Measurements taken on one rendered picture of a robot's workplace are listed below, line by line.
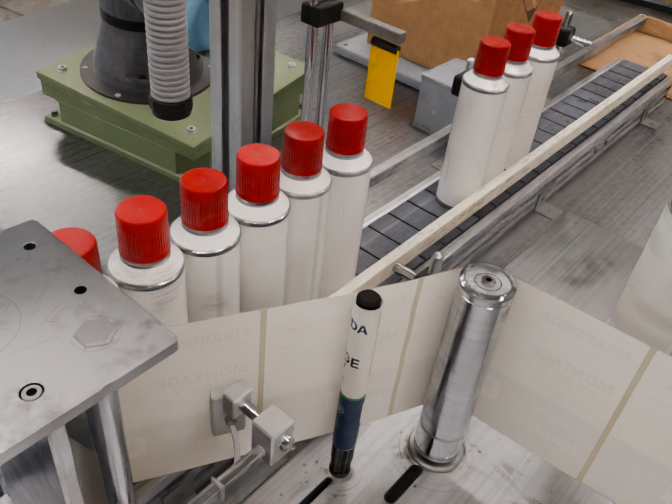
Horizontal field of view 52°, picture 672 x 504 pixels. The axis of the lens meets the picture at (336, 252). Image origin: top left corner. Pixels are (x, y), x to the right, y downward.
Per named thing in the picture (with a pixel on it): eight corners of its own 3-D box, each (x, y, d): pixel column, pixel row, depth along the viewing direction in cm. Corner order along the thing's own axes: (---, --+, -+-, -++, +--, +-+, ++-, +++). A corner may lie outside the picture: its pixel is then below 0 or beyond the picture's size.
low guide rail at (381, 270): (212, 411, 55) (212, 395, 54) (203, 402, 56) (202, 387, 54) (672, 67, 122) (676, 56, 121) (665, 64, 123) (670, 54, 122)
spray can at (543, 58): (512, 178, 90) (559, 26, 78) (479, 162, 93) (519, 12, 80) (531, 164, 94) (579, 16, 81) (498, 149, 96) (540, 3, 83)
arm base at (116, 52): (139, 109, 91) (133, 39, 84) (72, 64, 97) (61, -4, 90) (224, 74, 100) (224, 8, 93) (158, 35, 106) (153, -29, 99)
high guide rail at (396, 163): (150, 317, 55) (149, 305, 54) (141, 310, 56) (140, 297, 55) (643, 25, 122) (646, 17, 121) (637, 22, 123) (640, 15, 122)
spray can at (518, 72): (486, 197, 86) (531, 40, 73) (452, 180, 89) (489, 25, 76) (506, 182, 89) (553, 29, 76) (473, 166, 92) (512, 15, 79)
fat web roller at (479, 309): (442, 484, 54) (501, 314, 42) (396, 449, 56) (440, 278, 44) (472, 449, 57) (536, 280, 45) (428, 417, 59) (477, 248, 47)
